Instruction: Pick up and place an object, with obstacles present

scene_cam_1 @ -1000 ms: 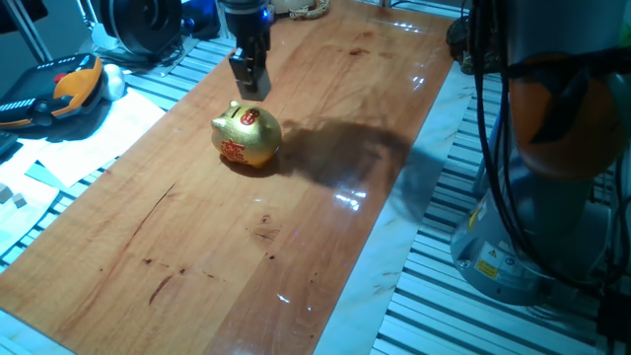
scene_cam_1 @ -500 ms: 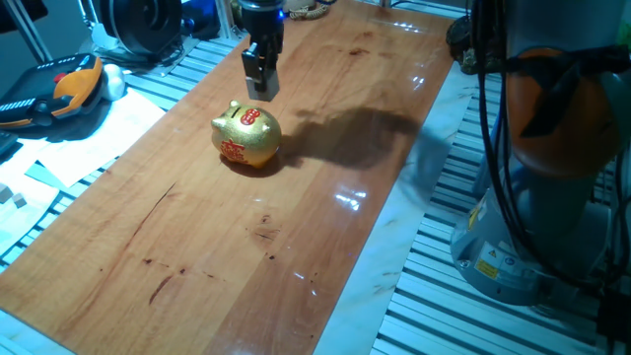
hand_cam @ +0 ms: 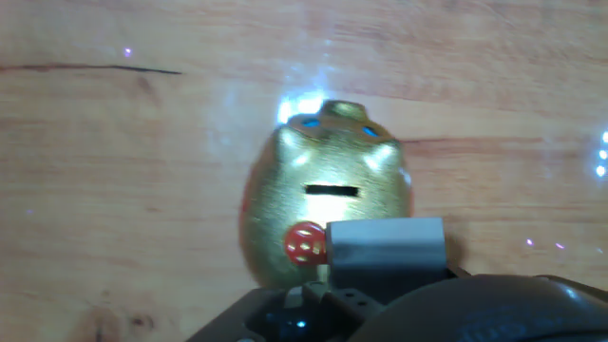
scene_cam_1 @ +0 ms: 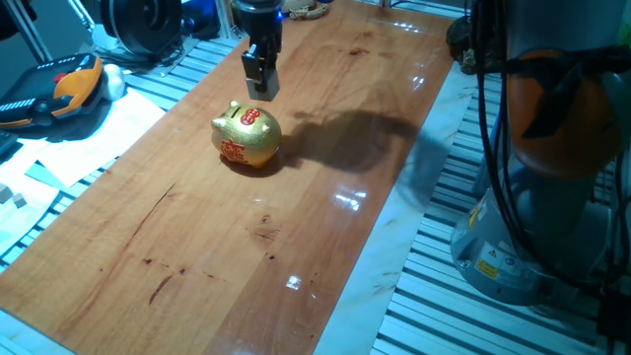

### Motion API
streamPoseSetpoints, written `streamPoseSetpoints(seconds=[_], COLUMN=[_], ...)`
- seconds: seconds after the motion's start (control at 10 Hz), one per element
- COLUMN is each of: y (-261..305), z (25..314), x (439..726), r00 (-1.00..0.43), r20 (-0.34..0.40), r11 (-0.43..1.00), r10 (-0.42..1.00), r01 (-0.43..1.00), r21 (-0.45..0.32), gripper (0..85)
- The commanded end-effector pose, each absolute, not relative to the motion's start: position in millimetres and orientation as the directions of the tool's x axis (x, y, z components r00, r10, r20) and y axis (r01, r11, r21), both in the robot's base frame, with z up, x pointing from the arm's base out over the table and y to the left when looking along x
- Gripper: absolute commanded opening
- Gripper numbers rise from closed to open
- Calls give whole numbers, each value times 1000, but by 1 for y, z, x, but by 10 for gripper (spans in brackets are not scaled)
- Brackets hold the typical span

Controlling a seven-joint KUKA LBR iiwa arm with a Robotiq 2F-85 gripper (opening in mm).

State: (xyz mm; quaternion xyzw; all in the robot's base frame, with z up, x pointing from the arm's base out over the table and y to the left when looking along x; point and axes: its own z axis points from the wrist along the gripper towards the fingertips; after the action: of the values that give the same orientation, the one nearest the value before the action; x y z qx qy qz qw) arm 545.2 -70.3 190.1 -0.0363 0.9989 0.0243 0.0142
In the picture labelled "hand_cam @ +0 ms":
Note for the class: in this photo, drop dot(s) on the plain wooden cube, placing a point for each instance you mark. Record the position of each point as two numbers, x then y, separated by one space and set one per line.
385 242

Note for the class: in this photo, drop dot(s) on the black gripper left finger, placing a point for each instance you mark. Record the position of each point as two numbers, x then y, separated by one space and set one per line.
342 304

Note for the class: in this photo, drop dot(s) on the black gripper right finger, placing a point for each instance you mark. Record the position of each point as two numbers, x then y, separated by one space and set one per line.
457 272

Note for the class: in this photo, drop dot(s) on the gold piggy bank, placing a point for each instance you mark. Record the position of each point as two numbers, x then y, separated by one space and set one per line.
328 161

